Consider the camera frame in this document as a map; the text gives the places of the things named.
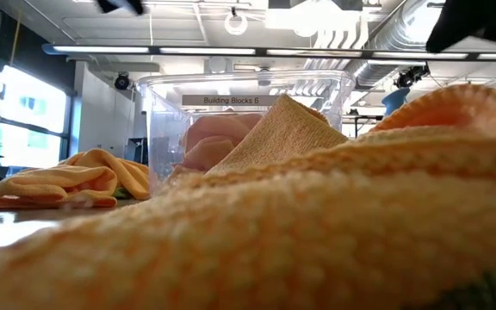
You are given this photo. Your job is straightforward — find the black round ceiling camera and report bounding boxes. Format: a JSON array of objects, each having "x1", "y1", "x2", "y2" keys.
[{"x1": 114, "y1": 71, "x2": 132, "y2": 91}]

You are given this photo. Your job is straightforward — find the white ceiling ring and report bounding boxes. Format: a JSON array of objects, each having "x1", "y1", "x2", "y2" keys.
[{"x1": 223, "y1": 11, "x2": 250, "y2": 37}]

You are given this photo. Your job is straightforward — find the long linear ceiling light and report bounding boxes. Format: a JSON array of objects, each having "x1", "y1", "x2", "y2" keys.
[{"x1": 42, "y1": 42, "x2": 496, "y2": 62}]

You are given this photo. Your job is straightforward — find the white building blocks label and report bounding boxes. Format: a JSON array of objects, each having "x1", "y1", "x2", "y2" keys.
[{"x1": 181, "y1": 94, "x2": 281, "y2": 108}]

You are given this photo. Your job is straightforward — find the silver ventilation duct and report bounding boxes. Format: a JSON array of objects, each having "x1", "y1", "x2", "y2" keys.
[{"x1": 353, "y1": 0, "x2": 451, "y2": 86}]

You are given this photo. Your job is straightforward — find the large bright window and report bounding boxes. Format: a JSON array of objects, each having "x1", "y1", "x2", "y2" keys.
[{"x1": 0, "y1": 64, "x2": 71, "y2": 170}]

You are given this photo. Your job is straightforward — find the blue rounded object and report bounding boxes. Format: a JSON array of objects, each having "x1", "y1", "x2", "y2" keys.
[{"x1": 381, "y1": 86, "x2": 412, "y2": 120}]

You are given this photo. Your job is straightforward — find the black cabinet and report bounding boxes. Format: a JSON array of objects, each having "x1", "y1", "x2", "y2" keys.
[{"x1": 124, "y1": 136, "x2": 150, "y2": 165}]

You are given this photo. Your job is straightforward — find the clear plastic bin with label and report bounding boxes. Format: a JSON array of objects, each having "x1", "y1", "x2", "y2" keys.
[{"x1": 137, "y1": 69, "x2": 357, "y2": 195}]

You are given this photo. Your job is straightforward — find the yellow hanging cable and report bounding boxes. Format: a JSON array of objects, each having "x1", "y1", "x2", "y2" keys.
[{"x1": 8, "y1": 11, "x2": 22, "y2": 66}]

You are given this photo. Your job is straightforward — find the white ceiling vent slats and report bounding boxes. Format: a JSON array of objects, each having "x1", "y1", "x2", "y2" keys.
[{"x1": 310, "y1": 15, "x2": 370, "y2": 52}]

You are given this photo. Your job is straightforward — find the orange microfiber towel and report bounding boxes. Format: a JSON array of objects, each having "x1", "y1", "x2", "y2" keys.
[
  {"x1": 0, "y1": 84, "x2": 496, "y2": 310},
  {"x1": 174, "y1": 136, "x2": 237, "y2": 173},
  {"x1": 182, "y1": 112, "x2": 264, "y2": 152},
  {"x1": 208, "y1": 93, "x2": 350, "y2": 174},
  {"x1": 0, "y1": 148, "x2": 152, "y2": 211}
]

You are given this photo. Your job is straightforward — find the black ceiling-mounted device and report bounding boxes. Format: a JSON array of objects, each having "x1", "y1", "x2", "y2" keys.
[{"x1": 393, "y1": 63, "x2": 431, "y2": 90}]

